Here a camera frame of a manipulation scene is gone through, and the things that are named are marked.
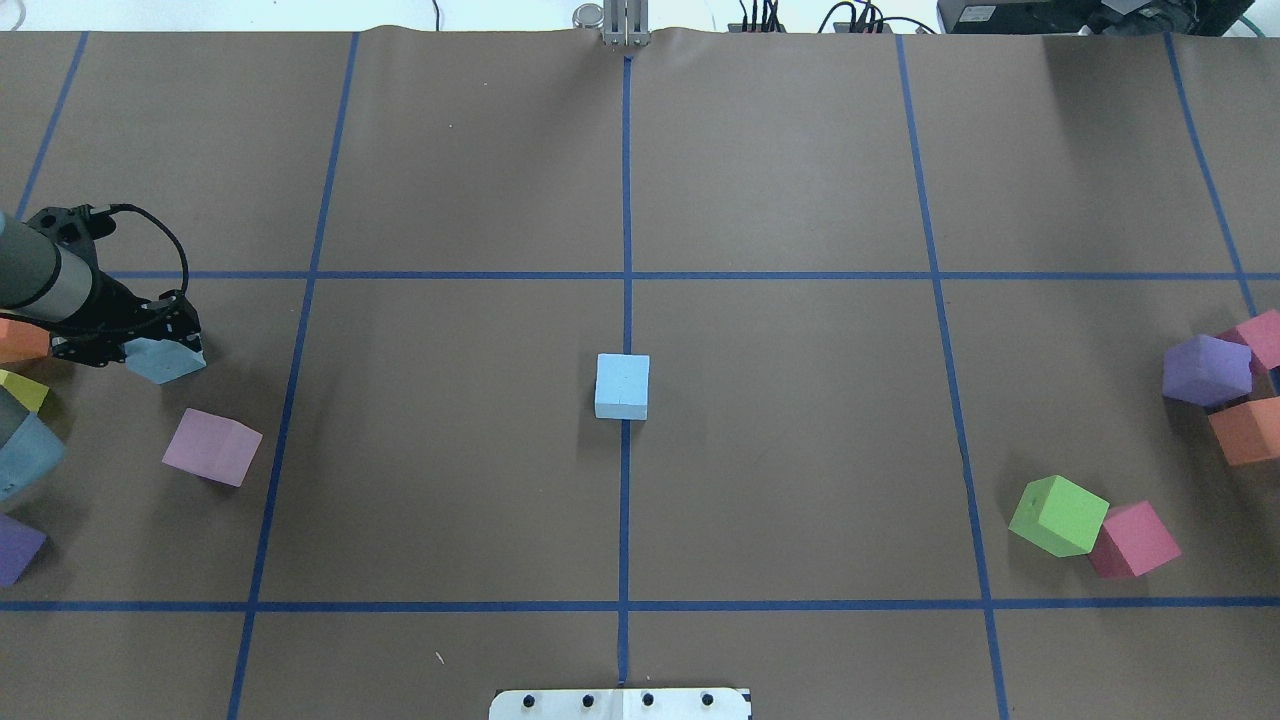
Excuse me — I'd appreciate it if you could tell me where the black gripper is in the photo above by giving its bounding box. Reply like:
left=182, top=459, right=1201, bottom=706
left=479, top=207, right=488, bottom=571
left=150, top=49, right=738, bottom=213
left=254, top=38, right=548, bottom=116
left=22, top=206, right=204, bottom=366

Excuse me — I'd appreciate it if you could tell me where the light blue foam block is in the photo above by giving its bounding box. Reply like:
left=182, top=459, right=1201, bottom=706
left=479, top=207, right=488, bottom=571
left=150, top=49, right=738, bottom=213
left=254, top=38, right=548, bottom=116
left=593, top=354, right=652, bottom=421
left=122, top=338, right=207, bottom=386

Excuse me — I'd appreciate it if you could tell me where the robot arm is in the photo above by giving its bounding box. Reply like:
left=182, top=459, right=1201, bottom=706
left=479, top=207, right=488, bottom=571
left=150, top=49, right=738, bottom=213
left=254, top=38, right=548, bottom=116
left=1, top=204, right=207, bottom=386

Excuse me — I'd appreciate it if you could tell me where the left orange foam block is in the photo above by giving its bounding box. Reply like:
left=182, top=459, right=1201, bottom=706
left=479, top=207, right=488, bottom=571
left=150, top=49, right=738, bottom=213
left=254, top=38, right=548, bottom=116
left=0, top=319, right=51, bottom=365

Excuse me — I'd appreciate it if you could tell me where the orange foam block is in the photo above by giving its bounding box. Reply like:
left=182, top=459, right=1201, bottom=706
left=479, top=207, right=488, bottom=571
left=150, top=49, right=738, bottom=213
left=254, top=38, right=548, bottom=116
left=1208, top=397, right=1280, bottom=468
left=0, top=319, right=51, bottom=365

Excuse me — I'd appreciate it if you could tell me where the yellow foam block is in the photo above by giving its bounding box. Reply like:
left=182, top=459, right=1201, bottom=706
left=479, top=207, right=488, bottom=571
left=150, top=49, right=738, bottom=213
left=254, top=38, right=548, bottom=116
left=0, top=369, right=50, bottom=413

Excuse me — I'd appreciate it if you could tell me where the light pink foam block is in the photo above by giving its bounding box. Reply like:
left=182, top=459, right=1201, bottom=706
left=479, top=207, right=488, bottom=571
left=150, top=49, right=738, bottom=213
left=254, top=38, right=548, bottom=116
left=163, top=407, right=262, bottom=488

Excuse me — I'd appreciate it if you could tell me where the left purple foam block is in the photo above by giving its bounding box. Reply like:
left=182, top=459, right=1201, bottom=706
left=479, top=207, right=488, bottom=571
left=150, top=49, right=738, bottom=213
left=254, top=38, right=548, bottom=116
left=1, top=515, right=47, bottom=588

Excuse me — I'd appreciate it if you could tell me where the purple foam block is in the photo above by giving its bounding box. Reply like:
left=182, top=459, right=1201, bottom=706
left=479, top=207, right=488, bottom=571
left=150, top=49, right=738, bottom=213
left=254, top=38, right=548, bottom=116
left=1, top=515, right=47, bottom=588
left=1161, top=334, right=1254, bottom=407

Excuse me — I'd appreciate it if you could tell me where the small steel cylinder weight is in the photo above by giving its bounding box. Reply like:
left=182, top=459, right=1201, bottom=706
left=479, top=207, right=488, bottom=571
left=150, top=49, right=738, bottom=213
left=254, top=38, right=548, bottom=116
left=571, top=3, right=605, bottom=29

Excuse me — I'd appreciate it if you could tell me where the green foam block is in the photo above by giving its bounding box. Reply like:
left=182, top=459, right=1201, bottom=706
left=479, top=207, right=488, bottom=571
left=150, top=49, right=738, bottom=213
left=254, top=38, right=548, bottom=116
left=1009, top=475, right=1110, bottom=559

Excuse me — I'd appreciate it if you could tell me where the black electronics box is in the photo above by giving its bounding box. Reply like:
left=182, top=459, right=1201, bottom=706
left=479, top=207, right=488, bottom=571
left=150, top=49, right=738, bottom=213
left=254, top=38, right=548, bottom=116
left=936, top=1, right=1254, bottom=37

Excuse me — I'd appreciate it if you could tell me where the right pink foam block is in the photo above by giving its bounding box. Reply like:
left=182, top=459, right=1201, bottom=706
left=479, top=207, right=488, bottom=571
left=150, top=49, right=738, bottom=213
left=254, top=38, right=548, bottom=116
left=1088, top=500, right=1183, bottom=579

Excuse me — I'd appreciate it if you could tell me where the right purple foam block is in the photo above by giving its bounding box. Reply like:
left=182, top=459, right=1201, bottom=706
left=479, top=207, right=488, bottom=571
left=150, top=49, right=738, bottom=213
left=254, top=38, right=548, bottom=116
left=1161, top=334, right=1254, bottom=407

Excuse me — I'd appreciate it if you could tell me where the right orange foam block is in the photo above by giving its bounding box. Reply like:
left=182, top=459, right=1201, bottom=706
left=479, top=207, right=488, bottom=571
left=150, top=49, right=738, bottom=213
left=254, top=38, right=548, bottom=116
left=1208, top=397, right=1280, bottom=468

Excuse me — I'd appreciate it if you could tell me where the far magenta foam block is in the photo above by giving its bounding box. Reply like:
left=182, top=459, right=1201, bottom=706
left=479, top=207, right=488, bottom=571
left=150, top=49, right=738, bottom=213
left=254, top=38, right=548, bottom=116
left=1216, top=309, right=1279, bottom=375

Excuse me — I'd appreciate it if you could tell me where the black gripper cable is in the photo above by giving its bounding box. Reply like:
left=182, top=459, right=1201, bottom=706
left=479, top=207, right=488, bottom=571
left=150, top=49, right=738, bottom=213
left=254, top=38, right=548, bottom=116
left=90, top=202, right=191, bottom=301

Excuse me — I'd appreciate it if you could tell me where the aluminium frame post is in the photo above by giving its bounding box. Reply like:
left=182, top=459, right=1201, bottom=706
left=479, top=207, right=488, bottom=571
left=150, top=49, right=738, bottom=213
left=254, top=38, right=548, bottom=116
left=600, top=0, right=652, bottom=47

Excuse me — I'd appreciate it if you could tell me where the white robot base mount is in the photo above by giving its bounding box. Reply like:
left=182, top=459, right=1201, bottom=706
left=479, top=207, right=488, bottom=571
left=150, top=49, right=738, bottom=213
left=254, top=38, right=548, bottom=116
left=488, top=687, right=754, bottom=719

